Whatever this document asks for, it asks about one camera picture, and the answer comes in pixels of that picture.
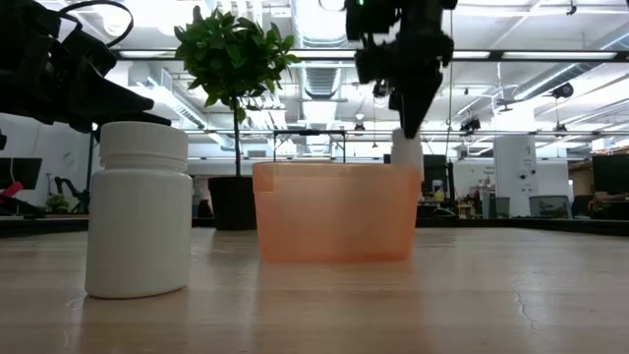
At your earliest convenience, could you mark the silver ceiling air duct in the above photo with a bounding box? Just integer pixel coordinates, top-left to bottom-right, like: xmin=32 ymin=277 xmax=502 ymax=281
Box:
xmin=289 ymin=0 xmax=360 ymax=99

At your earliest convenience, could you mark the white square pillar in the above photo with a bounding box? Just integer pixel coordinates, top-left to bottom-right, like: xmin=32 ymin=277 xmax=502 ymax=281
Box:
xmin=493 ymin=135 xmax=540 ymax=218

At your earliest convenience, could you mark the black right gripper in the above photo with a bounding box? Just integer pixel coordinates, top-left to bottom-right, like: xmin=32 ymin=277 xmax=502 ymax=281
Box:
xmin=392 ymin=19 xmax=455 ymax=140

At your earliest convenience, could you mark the black computer monitor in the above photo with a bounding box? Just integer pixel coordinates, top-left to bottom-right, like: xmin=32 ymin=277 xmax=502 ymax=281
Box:
xmin=0 ymin=157 xmax=43 ymax=191
xmin=592 ymin=154 xmax=629 ymax=196
xmin=382 ymin=153 xmax=449 ymax=207

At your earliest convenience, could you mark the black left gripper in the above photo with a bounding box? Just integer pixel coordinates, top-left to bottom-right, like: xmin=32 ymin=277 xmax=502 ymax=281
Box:
xmin=0 ymin=14 xmax=172 ymax=133

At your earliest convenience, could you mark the black vertical pole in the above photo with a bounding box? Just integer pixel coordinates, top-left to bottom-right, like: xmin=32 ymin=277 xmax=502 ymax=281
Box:
xmin=86 ymin=130 xmax=97 ymax=201

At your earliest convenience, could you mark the grey storage bin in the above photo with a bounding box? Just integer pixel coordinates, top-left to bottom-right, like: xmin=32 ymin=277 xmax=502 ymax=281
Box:
xmin=528 ymin=195 xmax=574 ymax=220

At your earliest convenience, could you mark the grey waste bin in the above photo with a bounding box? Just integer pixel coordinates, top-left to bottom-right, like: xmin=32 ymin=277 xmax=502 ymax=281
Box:
xmin=483 ymin=195 xmax=512 ymax=220

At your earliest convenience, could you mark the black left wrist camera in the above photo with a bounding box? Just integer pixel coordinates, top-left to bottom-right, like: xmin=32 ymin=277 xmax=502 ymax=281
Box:
xmin=56 ymin=24 xmax=119 ymax=78

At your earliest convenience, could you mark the potted tree in black pot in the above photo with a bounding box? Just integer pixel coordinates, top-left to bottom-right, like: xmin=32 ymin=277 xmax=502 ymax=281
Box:
xmin=174 ymin=5 xmax=301 ymax=231

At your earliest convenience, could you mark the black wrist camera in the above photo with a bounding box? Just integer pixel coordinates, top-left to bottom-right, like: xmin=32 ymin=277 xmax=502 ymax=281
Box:
xmin=354 ymin=46 xmax=394 ymax=85
xmin=56 ymin=24 xmax=119 ymax=78

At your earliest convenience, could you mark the black overhead light bar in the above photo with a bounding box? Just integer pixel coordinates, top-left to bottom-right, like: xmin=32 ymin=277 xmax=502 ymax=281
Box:
xmin=111 ymin=47 xmax=629 ymax=63

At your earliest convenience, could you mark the small green plant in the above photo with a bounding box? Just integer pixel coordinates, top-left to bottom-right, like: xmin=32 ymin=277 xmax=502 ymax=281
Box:
xmin=46 ymin=193 xmax=71 ymax=215

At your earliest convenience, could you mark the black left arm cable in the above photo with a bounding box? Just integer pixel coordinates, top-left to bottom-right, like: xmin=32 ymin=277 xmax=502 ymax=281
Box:
xmin=57 ymin=0 xmax=135 ymax=50

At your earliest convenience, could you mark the red-handled black clamp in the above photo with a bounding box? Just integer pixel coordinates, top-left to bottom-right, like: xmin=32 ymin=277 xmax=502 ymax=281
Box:
xmin=0 ymin=181 xmax=48 ymax=220

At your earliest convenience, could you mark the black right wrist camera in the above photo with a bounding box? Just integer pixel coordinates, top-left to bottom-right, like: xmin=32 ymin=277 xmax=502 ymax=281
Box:
xmin=354 ymin=46 xmax=394 ymax=85

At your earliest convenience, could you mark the black metal frame stand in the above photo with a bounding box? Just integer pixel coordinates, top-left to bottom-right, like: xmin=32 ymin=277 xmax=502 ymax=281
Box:
xmin=272 ymin=129 xmax=347 ymax=164

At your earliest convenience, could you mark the white plastic pill bottle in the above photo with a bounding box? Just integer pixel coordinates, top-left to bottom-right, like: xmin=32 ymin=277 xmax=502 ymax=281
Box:
xmin=84 ymin=121 xmax=194 ymax=300
xmin=390 ymin=128 xmax=426 ymax=184

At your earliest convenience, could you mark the thin hanging cable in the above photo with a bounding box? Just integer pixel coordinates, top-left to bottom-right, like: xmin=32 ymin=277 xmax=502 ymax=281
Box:
xmin=448 ymin=9 xmax=455 ymax=158

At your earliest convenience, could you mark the black table edge frame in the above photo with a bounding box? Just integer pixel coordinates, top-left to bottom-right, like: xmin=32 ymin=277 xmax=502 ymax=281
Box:
xmin=0 ymin=213 xmax=629 ymax=237

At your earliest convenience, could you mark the translucent orange plastic basket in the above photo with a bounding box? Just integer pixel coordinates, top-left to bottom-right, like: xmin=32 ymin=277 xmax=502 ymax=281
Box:
xmin=252 ymin=161 xmax=424 ymax=264

